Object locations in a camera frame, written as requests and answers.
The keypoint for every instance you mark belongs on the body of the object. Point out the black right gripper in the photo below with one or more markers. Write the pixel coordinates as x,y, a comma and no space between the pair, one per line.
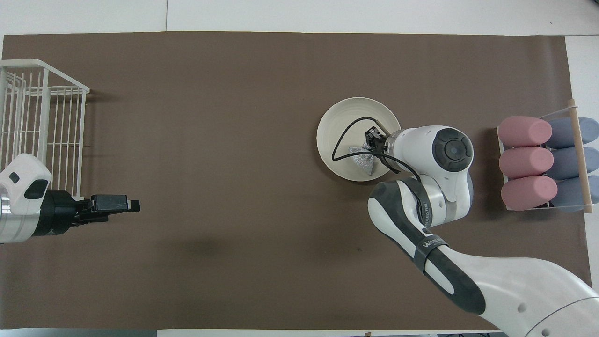
376,139

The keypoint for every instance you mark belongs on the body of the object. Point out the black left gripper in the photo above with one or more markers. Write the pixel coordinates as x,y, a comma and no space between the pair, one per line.
56,213

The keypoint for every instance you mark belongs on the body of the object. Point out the silver mesh scrubber sponge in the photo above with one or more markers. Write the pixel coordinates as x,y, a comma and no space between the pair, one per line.
361,161

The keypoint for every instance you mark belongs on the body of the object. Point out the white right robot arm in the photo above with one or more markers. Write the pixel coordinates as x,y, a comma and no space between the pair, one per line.
514,290

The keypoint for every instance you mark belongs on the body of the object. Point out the cream round plate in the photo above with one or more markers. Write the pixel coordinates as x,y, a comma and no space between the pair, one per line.
369,107

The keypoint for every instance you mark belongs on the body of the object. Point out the white cup rack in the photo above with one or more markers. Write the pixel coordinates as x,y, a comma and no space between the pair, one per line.
502,178

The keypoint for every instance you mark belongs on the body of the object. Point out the brown table mat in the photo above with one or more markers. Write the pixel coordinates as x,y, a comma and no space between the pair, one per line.
234,140

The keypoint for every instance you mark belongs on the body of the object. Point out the pink cup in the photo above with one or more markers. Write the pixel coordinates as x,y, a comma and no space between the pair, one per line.
524,163
526,193
524,131

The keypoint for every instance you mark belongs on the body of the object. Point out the blue cup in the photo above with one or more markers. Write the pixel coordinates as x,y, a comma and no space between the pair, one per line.
568,194
566,133
566,164

